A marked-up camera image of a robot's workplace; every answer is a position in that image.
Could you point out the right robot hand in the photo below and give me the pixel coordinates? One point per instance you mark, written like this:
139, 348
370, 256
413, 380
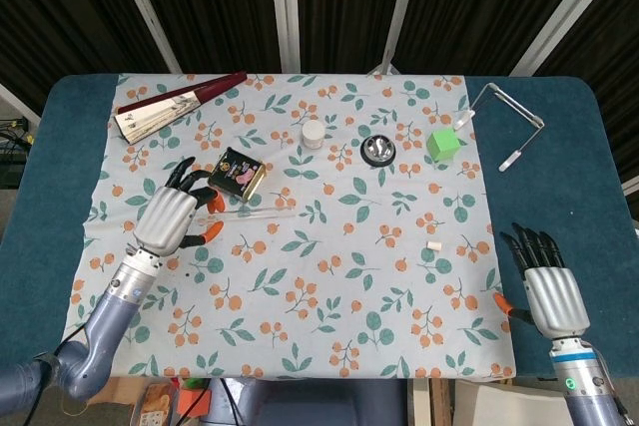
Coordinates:
556, 301

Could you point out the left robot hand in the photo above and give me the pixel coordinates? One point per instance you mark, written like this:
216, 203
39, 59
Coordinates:
165, 219

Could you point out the clear glass tube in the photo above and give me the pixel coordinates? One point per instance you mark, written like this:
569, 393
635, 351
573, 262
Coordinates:
254, 214

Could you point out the small white cylinder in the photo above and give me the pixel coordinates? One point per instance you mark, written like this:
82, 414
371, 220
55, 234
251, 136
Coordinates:
435, 246

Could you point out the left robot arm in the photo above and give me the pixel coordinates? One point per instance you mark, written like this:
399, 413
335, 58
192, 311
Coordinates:
107, 321

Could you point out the black luncheon meat can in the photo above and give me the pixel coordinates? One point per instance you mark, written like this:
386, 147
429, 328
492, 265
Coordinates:
239, 174

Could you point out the blue felt table cover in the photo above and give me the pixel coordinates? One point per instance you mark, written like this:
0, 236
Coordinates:
549, 196

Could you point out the folding paper fan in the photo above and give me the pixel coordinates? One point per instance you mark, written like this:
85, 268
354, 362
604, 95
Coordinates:
165, 112

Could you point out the white board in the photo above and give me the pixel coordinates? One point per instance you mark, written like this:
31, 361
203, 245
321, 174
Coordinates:
514, 406

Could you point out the small white jar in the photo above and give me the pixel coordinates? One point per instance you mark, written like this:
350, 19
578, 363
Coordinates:
312, 134

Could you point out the printed snack packet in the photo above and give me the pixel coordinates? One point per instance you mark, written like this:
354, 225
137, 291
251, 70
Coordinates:
155, 403

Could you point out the orange box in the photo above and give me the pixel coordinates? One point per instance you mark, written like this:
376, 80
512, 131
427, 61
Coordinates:
193, 402

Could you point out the green cube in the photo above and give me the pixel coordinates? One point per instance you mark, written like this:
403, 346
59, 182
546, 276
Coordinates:
443, 145

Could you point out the bent metal rod tool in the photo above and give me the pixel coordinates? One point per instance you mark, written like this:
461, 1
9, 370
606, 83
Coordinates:
516, 106

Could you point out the floral tablecloth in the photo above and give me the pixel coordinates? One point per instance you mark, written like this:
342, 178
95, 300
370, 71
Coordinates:
349, 296

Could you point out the round metal dish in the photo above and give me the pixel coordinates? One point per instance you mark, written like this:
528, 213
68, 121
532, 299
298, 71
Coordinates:
378, 150

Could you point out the grey robot torso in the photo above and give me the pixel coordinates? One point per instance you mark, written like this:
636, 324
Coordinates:
319, 406

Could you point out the white metal frame post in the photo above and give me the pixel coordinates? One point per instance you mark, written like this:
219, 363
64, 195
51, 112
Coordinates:
284, 7
17, 102
402, 7
145, 9
564, 9

